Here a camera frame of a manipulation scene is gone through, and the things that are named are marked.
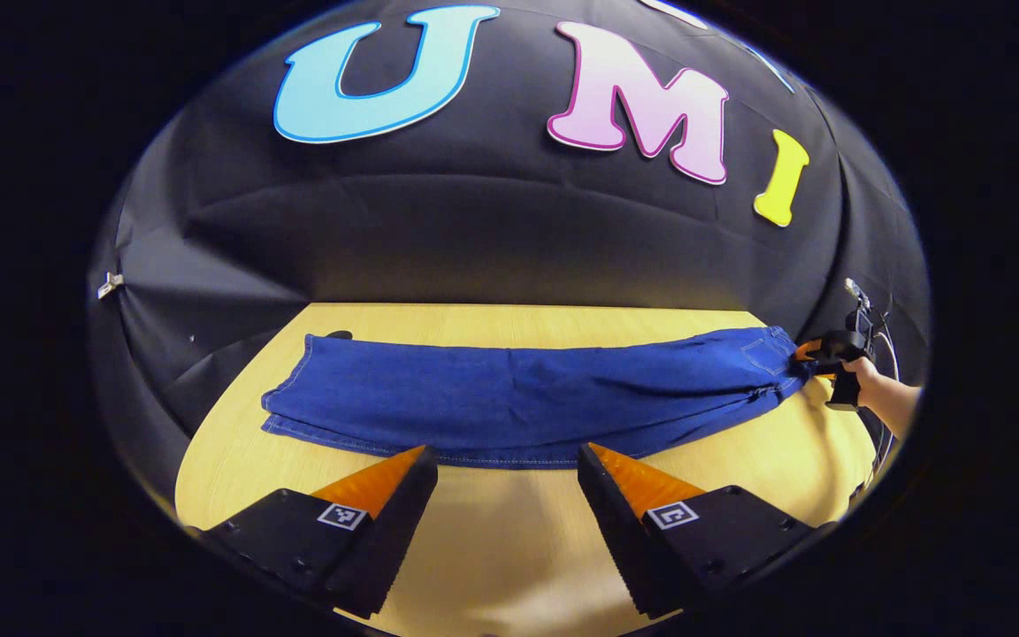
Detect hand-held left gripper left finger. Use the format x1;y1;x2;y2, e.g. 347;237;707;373
187;445;440;620

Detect thin gripper cable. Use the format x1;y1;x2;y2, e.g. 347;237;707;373
863;310;904;487

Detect black backdrop cloth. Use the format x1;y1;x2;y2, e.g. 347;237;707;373
88;0;932;523

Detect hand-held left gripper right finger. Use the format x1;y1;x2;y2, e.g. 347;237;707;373
577;442;833;620

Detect blue denim jeans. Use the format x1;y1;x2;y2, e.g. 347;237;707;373
260;326;816;470

